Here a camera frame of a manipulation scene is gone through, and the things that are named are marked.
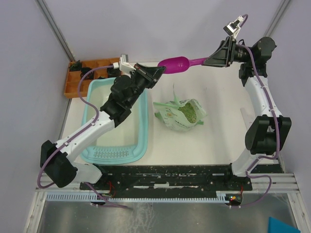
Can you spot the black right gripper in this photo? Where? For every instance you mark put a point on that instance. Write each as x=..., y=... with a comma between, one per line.
x=223, y=56

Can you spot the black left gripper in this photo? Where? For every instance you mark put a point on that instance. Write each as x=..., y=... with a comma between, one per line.
x=151, y=74

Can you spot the magenta plastic litter scoop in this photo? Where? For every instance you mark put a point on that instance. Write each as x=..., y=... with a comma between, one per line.
x=179, y=64

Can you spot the green cat litter bag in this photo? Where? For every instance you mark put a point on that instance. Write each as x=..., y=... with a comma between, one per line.
x=180, y=115

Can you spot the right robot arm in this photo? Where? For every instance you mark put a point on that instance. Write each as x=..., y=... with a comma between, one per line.
x=266, y=136

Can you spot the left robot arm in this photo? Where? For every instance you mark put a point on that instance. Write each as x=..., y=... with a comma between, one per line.
x=57, y=160

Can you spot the teal plastic litter box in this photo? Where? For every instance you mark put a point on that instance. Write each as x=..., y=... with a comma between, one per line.
x=125, y=144

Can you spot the black round part in tray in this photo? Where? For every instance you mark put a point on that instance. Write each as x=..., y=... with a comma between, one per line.
x=113, y=72

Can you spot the white plastic bag clip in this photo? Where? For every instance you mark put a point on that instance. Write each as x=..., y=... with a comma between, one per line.
x=247, y=118

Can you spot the orange wooden compartment tray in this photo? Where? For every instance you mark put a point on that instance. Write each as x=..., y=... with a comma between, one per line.
x=73, y=78

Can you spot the small circuit board with LEDs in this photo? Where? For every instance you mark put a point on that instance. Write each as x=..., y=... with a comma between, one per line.
x=235, y=199

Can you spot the blue foam pad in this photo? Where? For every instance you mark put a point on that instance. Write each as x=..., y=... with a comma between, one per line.
x=277, y=226

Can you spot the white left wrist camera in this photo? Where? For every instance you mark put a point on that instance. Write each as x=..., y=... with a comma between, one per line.
x=123, y=64

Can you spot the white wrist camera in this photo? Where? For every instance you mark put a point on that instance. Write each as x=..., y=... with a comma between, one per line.
x=123, y=64
x=233, y=28

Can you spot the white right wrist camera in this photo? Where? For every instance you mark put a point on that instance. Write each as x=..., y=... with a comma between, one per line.
x=233, y=28

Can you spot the black ring part in tray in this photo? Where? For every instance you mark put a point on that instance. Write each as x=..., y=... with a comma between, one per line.
x=86, y=74

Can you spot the black mounting base plate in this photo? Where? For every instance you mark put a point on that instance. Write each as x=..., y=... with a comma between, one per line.
x=169, y=181

